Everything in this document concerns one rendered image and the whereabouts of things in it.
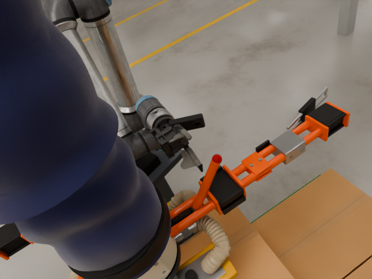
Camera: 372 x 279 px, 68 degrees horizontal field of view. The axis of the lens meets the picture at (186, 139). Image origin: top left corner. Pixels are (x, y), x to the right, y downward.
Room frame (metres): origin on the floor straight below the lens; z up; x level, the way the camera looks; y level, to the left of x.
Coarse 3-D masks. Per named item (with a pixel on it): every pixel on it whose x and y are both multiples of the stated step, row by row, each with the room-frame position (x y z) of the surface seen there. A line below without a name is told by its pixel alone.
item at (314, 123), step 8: (328, 104) 0.52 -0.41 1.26; (312, 112) 0.51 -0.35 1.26; (320, 112) 0.50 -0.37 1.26; (328, 112) 0.49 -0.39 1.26; (336, 112) 0.48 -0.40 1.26; (344, 112) 0.47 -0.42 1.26; (312, 120) 0.49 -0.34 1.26; (320, 120) 0.48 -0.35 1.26; (328, 120) 0.47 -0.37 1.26; (336, 120) 0.46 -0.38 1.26; (344, 120) 0.47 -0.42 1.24; (312, 128) 0.49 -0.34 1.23; (320, 128) 0.46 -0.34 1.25; (328, 128) 0.44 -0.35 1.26; (336, 128) 0.46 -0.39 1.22; (320, 136) 0.46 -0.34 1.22; (328, 136) 0.45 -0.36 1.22
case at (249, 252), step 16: (224, 224) 0.47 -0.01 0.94; (240, 224) 0.45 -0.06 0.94; (192, 240) 0.46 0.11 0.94; (208, 240) 0.44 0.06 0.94; (240, 240) 0.40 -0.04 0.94; (256, 240) 0.38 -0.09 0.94; (192, 256) 0.41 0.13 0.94; (240, 256) 0.35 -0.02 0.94; (256, 256) 0.34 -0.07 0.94; (272, 256) 0.32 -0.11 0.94; (240, 272) 0.31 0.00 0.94; (256, 272) 0.29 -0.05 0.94; (272, 272) 0.28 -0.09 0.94; (288, 272) 0.26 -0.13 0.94
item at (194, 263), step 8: (208, 248) 0.33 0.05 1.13; (200, 256) 0.32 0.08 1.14; (184, 264) 0.32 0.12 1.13; (192, 264) 0.31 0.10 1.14; (200, 264) 0.30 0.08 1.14; (224, 264) 0.28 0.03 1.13; (184, 272) 0.29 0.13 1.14; (192, 272) 0.28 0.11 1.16; (200, 272) 0.28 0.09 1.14; (216, 272) 0.26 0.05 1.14; (224, 272) 0.26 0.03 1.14; (232, 272) 0.25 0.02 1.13
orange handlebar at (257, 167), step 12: (300, 132) 0.48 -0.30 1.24; (312, 132) 0.46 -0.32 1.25; (252, 156) 0.46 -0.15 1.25; (264, 156) 0.45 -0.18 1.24; (276, 156) 0.43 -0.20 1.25; (240, 168) 0.44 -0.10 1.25; (252, 168) 0.42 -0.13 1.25; (264, 168) 0.41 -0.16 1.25; (240, 180) 0.41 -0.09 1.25; (252, 180) 0.40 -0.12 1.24; (180, 204) 0.41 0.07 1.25; (192, 204) 0.40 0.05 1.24; (192, 216) 0.36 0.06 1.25; (180, 228) 0.35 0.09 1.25
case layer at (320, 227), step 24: (312, 192) 0.67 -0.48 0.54; (336, 192) 0.62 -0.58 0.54; (360, 192) 0.58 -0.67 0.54; (264, 216) 0.65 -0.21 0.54; (288, 216) 0.60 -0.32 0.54; (312, 216) 0.56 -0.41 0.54; (336, 216) 0.52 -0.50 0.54; (360, 216) 0.48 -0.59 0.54; (264, 240) 0.54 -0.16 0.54; (288, 240) 0.50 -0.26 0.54; (312, 240) 0.46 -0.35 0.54; (336, 240) 0.42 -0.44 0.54; (360, 240) 0.39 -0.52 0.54; (288, 264) 0.41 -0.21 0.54; (312, 264) 0.37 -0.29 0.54; (336, 264) 0.34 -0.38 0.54; (360, 264) 0.31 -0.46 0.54
